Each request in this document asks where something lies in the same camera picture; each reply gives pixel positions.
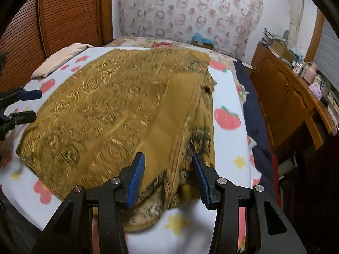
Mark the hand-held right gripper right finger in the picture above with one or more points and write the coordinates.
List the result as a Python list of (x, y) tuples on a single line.
[(202, 182)]

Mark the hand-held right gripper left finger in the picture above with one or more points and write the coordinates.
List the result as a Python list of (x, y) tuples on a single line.
[(136, 182)]

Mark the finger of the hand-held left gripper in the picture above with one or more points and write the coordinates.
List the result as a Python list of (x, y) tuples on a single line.
[(31, 94), (23, 117)]

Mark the golden patterned cloth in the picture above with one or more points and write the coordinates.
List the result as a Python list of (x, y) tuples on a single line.
[(106, 105)]

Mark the white flower print blanket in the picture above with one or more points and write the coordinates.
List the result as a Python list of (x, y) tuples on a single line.
[(230, 148)]

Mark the beige pillow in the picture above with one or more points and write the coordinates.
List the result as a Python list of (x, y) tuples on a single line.
[(61, 58)]

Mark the red cloth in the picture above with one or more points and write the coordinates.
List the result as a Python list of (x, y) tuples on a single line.
[(275, 174)]

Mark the navy bed sheet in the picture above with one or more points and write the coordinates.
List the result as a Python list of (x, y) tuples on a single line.
[(254, 116)]

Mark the wooden wardrobe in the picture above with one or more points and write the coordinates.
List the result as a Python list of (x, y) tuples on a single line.
[(66, 13)]

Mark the wooden cabinet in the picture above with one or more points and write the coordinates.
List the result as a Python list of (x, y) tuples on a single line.
[(280, 84)]

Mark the floral bedspread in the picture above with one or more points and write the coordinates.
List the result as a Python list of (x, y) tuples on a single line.
[(159, 43)]

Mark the blue object on box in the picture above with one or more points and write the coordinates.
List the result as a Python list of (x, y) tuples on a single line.
[(202, 39)]

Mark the lilac container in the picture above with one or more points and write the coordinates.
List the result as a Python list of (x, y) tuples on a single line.
[(315, 89)]

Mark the open cardboard box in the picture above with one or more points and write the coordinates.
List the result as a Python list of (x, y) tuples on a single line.
[(283, 51)]

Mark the pink jar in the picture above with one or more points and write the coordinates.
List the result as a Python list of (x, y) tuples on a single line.
[(311, 72)]

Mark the stack of folded cloths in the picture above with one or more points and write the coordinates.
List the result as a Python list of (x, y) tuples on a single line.
[(274, 37)]

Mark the window blind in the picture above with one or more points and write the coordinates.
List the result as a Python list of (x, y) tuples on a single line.
[(329, 50)]

